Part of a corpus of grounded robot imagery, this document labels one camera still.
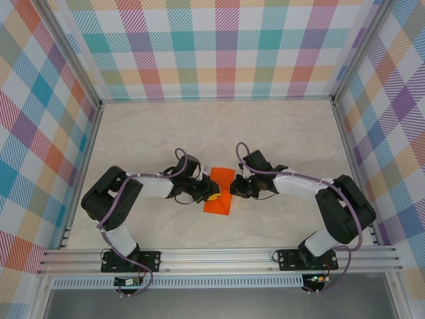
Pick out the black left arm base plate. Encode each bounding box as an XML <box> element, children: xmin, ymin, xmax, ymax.
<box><xmin>100</xmin><ymin>251</ymin><xmax>163</xmax><ymax>273</ymax></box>

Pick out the aluminium front mounting rail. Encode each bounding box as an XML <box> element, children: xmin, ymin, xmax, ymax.
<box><xmin>36</xmin><ymin>245</ymin><xmax>404</xmax><ymax>276</ymax></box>

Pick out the orange paper sheet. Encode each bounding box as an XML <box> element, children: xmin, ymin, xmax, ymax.
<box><xmin>202</xmin><ymin>167</ymin><xmax>236</xmax><ymax>217</ymax></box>

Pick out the aluminium side rail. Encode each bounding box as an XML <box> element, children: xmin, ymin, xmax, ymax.
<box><xmin>331</xmin><ymin>98</ymin><xmax>383</xmax><ymax>247</ymax></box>
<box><xmin>59</xmin><ymin>101</ymin><xmax>104</xmax><ymax>250</ymax></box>

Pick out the slotted grey cable duct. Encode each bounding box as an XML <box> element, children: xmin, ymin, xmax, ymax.
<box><xmin>52</xmin><ymin>274</ymin><xmax>305</xmax><ymax>289</ymax></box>

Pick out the aluminium back rail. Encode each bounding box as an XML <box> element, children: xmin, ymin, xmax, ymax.
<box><xmin>99</xmin><ymin>95</ymin><xmax>335</xmax><ymax>102</ymax></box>

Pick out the grey metal panel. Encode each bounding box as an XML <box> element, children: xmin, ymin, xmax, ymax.
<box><xmin>42</xmin><ymin>287</ymin><xmax>399</xmax><ymax>319</ymax></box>

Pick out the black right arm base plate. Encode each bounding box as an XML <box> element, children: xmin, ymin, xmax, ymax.
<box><xmin>277</xmin><ymin>248</ymin><xmax>339</xmax><ymax>272</ymax></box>

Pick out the tall aluminium frame post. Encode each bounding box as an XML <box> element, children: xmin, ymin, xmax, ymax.
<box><xmin>31</xmin><ymin>0</ymin><xmax>104</xmax><ymax>110</ymax></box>
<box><xmin>330</xmin><ymin>0</ymin><xmax>398</xmax><ymax>104</ymax></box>

